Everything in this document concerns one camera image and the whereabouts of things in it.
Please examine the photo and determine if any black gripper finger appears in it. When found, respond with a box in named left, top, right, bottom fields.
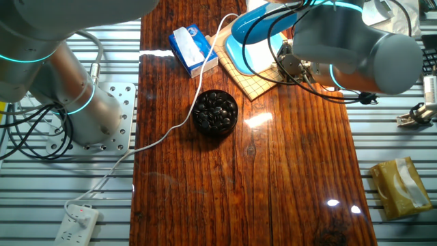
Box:
left=275, top=40, right=287, bottom=59
left=275, top=62, right=286, bottom=82

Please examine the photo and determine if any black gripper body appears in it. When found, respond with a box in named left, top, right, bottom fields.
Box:
left=280, top=46, right=312, bottom=84

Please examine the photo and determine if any blue and white desk lamp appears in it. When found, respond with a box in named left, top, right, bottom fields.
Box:
left=225, top=0, right=302, bottom=77

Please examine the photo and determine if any beige grid go board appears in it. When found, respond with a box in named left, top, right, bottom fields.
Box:
left=206, top=21, right=292, bottom=103

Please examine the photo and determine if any black bowl of go stones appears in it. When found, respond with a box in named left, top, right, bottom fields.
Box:
left=191, top=89, right=240, bottom=139

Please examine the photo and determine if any blue tissue pack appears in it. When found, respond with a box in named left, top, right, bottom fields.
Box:
left=167, top=23, right=220, bottom=79

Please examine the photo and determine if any clear plastic bag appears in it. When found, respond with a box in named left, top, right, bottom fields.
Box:
left=361, top=0, right=421, bottom=38

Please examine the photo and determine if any black keyboard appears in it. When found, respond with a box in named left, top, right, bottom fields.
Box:
left=421, top=46, right=437, bottom=75

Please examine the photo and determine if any yellow tissue pack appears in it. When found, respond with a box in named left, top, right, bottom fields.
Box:
left=369, top=156, right=434, bottom=221

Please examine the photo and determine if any white power strip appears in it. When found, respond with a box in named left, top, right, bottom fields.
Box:
left=53, top=203, right=100, bottom=246

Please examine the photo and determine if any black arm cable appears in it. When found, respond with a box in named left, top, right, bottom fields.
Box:
left=241, top=0, right=380, bottom=106
left=266, top=0, right=380, bottom=106

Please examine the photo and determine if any white lamp power cable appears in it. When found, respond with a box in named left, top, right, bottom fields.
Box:
left=64, top=12, right=240, bottom=229

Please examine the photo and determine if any metal camera clamp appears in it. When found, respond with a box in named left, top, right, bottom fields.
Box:
left=395, top=101, right=434, bottom=128

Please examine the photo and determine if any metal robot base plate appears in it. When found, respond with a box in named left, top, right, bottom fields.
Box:
left=45, top=81, right=138, bottom=157

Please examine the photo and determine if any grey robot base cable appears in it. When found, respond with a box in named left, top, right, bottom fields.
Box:
left=74, top=29, right=104, bottom=86

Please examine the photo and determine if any black base cable bundle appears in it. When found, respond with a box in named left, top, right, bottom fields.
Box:
left=0, top=101, right=74, bottom=161

